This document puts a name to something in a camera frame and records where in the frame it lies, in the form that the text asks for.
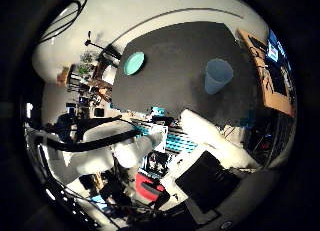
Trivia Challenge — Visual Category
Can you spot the teal round bowl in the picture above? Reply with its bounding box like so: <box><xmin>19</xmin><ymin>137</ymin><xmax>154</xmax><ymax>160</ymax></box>
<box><xmin>122</xmin><ymin>51</ymin><xmax>146</xmax><ymax>76</ymax></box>

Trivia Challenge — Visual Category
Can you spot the teal slotted rack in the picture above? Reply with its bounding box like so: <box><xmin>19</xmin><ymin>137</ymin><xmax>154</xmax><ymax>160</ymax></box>
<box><xmin>133</xmin><ymin>124</ymin><xmax>199</xmax><ymax>155</ymax></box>

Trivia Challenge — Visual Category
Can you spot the red and black chair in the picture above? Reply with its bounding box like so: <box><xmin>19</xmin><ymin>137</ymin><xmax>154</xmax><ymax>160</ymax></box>
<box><xmin>134</xmin><ymin>172</ymin><xmax>171</xmax><ymax>209</ymax></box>

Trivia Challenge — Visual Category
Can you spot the black camera tripod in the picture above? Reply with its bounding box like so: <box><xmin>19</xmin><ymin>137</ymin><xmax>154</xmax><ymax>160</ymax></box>
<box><xmin>84</xmin><ymin>30</ymin><xmax>123</xmax><ymax>60</ymax></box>

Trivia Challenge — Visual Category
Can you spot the brown cardboard box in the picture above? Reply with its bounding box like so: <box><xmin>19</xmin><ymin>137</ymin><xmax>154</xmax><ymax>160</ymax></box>
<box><xmin>237</xmin><ymin>29</ymin><xmax>296</xmax><ymax>118</ymax></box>

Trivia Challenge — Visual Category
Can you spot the bundle of thin black cables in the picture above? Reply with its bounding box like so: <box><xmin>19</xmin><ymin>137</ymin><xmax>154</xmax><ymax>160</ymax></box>
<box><xmin>38</xmin><ymin>0</ymin><xmax>93</xmax><ymax>45</ymax></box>

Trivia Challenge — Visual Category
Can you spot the light blue plastic cup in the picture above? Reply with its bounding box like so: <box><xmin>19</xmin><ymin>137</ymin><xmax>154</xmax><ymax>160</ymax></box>
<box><xmin>203</xmin><ymin>58</ymin><xmax>234</xmax><ymax>96</ymax></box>

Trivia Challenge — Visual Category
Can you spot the thick black cable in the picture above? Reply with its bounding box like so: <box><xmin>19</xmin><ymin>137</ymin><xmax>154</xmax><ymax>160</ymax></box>
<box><xmin>46</xmin><ymin>129</ymin><xmax>143</xmax><ymax>153</ymax></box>

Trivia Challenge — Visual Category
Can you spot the computer monitor with blue screen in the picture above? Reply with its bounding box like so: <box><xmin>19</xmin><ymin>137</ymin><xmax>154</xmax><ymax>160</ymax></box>
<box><xmin>265</xmin><ymin>29</ymin><xmax>291</xmax><ymax>70</ymax></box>

